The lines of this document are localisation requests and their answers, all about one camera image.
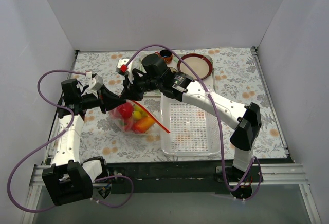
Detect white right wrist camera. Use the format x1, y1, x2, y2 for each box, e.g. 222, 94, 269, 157
116, 58, 133, 77

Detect orange fake mango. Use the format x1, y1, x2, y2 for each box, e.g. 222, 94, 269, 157
132, 117, 155, 134

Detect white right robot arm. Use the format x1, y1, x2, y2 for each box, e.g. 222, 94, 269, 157
117, 53, 262, 182

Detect clear zip top bag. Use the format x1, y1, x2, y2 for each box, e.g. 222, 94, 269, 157
108, 100, 170, 136

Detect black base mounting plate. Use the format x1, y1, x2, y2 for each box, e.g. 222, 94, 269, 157
94, 160, 230, 195

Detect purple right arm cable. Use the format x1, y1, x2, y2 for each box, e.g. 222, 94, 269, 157
127, 44, 265, 200

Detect red fake apple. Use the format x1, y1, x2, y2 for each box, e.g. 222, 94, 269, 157
117, 102, 134, 119

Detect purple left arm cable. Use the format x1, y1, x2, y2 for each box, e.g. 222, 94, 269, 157
7, 70, 134, 212

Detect aluminium frame rail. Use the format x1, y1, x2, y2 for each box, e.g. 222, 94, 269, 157
262, 163, 308, 185

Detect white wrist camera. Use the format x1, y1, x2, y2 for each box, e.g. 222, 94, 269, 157
116, 58, 133, 77
86, 71, 103, 96

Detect floral serving tray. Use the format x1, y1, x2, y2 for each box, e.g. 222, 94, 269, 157
133, 54, 216, 97

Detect red rimmed cream plate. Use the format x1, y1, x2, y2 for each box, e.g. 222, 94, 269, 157
177, 53, 213, 80

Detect yellow fake lemon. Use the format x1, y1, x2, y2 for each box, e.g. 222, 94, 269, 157
132, 111, 142, 121

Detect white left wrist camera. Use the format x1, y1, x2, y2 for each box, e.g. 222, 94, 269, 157
86, 71, 103, 96

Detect floral tablecloth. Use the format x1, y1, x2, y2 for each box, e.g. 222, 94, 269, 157
74, 48, 288, 163

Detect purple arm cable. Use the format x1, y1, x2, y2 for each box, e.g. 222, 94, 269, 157
7, 70, 134, 212
127, 44, 265, 200

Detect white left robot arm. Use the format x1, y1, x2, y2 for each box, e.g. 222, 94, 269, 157
42, 74, 125, 206

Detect brown orange cup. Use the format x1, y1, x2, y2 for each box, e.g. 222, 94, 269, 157
155, 49, 173, 64

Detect white plastic basket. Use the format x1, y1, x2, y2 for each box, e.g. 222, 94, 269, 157
160, 95, 221, 157

